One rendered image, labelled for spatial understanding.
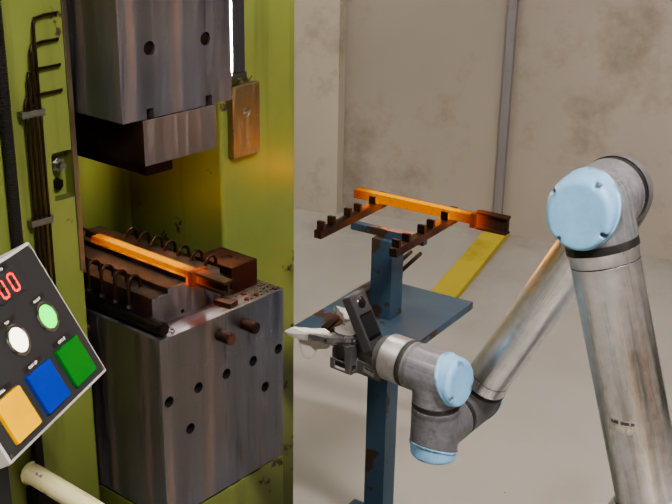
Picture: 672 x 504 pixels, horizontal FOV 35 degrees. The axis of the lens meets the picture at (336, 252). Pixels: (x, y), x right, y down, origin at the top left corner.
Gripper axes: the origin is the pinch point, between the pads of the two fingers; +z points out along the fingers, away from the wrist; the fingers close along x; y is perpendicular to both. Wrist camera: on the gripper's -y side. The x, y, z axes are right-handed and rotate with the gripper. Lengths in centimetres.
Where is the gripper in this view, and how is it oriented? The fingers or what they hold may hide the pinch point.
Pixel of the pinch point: (308, 316)
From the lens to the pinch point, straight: 215.7
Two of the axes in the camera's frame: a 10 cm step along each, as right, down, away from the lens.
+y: -0.2, 9.3, 3.6
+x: 6.4, -2.7, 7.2
